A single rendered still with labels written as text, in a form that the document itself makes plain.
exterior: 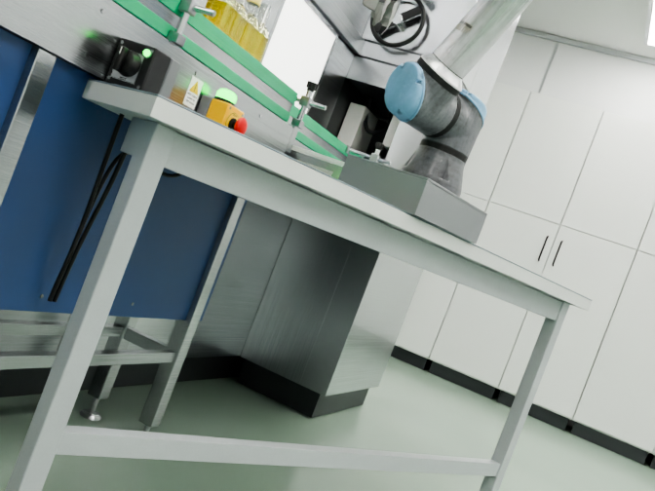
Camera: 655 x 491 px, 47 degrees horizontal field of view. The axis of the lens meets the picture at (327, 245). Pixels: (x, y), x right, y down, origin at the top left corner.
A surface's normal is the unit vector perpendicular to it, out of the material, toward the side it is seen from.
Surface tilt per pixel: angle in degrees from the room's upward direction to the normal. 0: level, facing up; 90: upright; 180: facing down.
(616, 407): 90
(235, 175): 90
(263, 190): 90
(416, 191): 90
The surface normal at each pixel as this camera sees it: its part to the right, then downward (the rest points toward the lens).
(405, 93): -0.78, -0.21
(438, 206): 0.66, 0.26
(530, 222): -0.34, -0.12
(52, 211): 0.87, 0.33
